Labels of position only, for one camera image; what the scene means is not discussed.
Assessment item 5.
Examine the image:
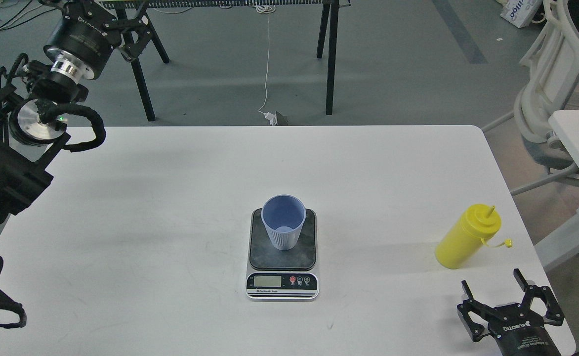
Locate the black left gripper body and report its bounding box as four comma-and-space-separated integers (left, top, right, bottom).
43, 6, 121, 80

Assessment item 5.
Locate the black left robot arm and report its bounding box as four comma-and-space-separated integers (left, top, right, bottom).
0, 0, 154, 224

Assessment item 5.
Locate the blue ribbed plastic cup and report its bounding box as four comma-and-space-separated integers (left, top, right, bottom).
261, 195, 307, 251

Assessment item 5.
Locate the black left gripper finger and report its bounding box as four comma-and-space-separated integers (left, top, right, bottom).
38, 0, 102, 11
109, 10, 153, 63

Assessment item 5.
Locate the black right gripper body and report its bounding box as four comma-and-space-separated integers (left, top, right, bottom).
487, 302, 565, 356

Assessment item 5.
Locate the yellow squeeze bottle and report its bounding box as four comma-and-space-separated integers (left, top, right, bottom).
434, 204, 513, 269

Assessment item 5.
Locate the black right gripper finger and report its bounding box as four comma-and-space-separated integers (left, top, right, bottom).
513, 268, 565, 326
456, 280, 498, 342

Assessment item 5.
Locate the white printed bag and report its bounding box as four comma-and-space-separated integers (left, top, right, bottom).
500, 0, 543, 28

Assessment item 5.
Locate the black trestle table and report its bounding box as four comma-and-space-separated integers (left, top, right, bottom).
88, 0, 352, 127

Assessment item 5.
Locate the digital kitchen scale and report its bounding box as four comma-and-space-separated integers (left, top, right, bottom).
245, 208, 320, 301

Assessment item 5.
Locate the white hanging cable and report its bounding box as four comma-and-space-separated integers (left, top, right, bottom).
257, 4, 277, 117

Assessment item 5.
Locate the white office chair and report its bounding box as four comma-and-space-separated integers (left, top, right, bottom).
482, 0, 579, 196

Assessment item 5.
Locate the white power adapter on floor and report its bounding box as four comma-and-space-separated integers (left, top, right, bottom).
264, 111, 289, 126

